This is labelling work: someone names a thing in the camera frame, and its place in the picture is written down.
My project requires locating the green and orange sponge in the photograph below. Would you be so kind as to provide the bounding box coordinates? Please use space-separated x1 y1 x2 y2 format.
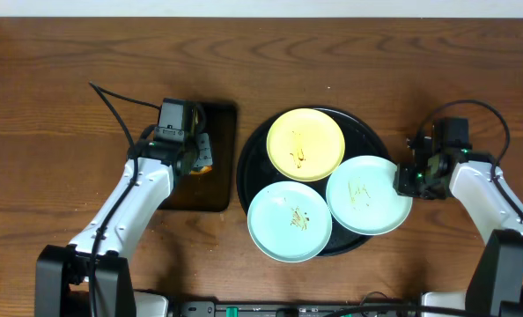
190 166 212 175

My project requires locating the pale green plate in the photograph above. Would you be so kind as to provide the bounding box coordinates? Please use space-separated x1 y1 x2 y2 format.
326 156 412 236

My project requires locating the yellow plate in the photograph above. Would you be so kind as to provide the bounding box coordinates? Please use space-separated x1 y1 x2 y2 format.
266 108 345 181

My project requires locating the light blue plate front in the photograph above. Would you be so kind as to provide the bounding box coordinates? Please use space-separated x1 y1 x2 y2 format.
247 181 332 263

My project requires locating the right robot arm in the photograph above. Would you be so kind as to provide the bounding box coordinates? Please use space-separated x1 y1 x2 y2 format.
394 117 523 316

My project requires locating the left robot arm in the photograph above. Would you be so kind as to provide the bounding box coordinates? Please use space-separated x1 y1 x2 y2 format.
34 99 207 316

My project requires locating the black rectangular tray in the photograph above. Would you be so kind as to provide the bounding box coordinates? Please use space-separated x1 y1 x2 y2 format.
159 101 237 212

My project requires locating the black round tray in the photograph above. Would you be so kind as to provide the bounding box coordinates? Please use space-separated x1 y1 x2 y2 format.
236 105 391 257

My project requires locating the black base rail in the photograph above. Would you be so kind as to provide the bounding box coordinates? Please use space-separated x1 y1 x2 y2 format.
166 299 400 317

